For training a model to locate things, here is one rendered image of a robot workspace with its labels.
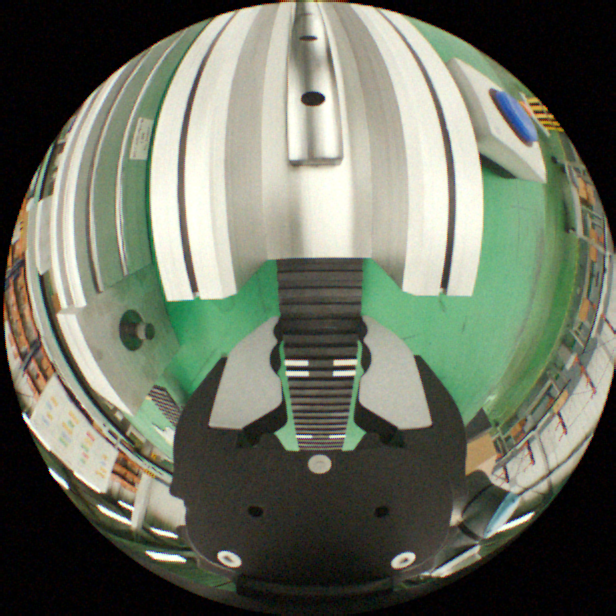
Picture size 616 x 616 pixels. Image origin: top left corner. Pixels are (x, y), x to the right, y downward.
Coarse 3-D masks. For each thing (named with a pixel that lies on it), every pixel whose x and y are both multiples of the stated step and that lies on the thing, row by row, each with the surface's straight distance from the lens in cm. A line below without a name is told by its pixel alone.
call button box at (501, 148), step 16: (448, 64) 18; (464, 64) 18; (464, 80) 16; (480, 80) 17; (464, 96) 16; (480, 96) 15; (496, 96) 17; (480, 112) 14; (496, 112) 15; (480, 128) 14; (496, 128) 14; (512, 128) 16; (480, 144) 15; (496, 144) 14; (512, 144) 15; (528, 144) 17; (480, 160) 18; (496, 160) 17; (512, 160) 16; (528, 160) 16; (512, 176) 20; (528, 176) 19; (544, 176) 19
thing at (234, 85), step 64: (192, 64) 9; (256, 64) 11; (320, 64) 11; (384, 64) 8; (192, 128) 6; (256, 128) 9; (320, 128) 8; (384, 128) 7; (448, 128) 6; (192, 192) 6; (256, 192) 8; (320, 192) 9; (384, 192) 7; (448, 192) 6; (192, 256) 6; (256, 256) 8; (320, 256) 9; (384, 256) 7; (448, 256) 6
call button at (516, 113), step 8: (504, 96) 16; (504, 104) 16; (512, 104) 16; (512, 112) 16; (520, 112) 17; (512, 120) 16; (520, 120) 16; (528, 120) 18; (520, 128) 16; (528, 128) 16; (528, 136) 16; (536, 136) 18
